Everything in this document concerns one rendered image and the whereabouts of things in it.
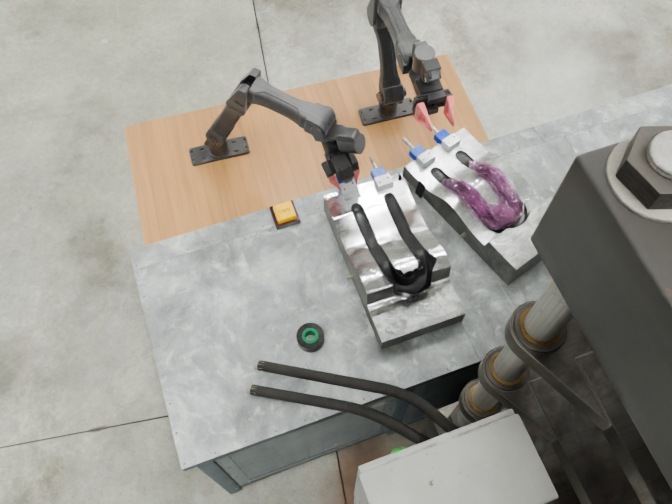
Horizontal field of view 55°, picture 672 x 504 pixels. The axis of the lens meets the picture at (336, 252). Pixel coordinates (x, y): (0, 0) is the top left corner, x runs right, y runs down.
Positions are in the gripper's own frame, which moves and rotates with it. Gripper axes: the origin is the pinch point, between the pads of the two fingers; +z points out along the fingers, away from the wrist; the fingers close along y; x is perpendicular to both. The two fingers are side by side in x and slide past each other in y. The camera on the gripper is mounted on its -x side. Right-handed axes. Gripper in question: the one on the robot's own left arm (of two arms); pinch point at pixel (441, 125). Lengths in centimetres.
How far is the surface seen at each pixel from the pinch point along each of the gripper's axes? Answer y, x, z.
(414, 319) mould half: -18, 32, 41
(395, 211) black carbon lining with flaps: -12.4, 31.3, 6.0
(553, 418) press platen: -8, -12, 82
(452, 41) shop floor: 74, 123, -131
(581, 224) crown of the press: -20, -76, 68
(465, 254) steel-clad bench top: 5.7, 38.9, 22.7
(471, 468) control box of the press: -32, -30, 87
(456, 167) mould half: 12.6, 34.1, -5.4
